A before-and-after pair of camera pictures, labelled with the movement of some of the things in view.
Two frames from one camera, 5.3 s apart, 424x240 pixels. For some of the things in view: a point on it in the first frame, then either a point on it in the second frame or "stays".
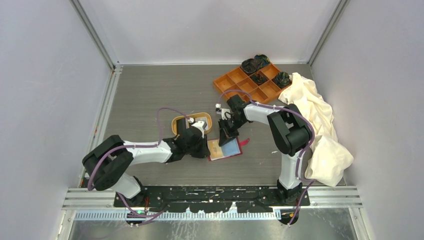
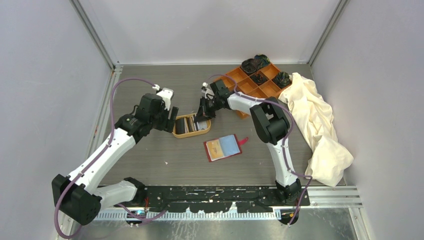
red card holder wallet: (233, 148) stays
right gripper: (225, 135) → (202, 115)
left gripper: (204, 151) → (167, 125)
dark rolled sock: (250, 65) stays
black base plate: (246, 199) stays
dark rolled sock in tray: (258, 78) stays
